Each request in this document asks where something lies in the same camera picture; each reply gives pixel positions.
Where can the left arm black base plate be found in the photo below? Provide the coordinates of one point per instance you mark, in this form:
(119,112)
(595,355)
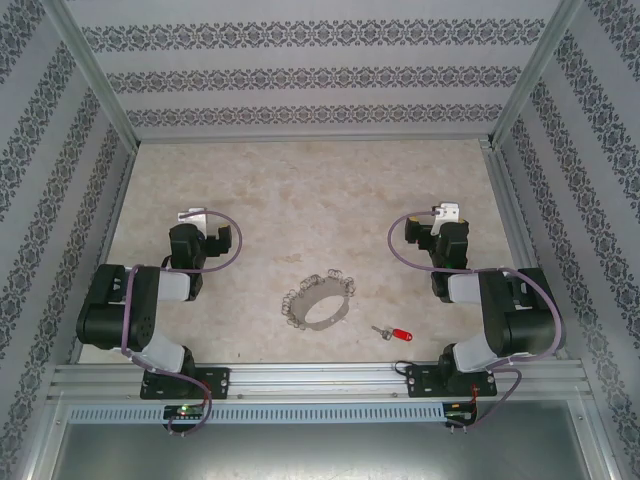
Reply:
(220,375)

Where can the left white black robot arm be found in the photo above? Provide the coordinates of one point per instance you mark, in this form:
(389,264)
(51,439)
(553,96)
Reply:
(100,310)

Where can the metal band with key rings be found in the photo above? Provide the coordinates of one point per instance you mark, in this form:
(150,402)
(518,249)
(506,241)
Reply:
(302,300)

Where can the wide aluminium mounting rail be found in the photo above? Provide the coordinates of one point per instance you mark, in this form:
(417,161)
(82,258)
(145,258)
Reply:
(310,380)

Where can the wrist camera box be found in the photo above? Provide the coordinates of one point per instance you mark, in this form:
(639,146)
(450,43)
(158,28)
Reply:
(194,216)
(447,212)

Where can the grey metal sheet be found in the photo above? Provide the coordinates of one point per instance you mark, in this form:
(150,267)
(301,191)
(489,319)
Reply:
(320,450)

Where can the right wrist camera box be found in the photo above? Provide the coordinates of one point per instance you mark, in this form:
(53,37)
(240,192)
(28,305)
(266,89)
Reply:
(447,212)

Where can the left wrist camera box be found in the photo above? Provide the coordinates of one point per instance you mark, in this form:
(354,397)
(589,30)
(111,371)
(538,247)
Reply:
(194,216)

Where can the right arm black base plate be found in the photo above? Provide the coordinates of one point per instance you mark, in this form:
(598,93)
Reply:
(420,380)

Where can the silver key with red tag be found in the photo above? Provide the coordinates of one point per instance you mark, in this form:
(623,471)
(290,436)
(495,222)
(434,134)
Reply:
(402,335)

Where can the aluminium frame post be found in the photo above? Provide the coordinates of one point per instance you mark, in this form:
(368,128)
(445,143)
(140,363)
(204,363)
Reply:
(530,80)
(98,80)

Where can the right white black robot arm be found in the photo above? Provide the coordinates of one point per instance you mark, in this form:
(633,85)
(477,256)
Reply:
(520,320)

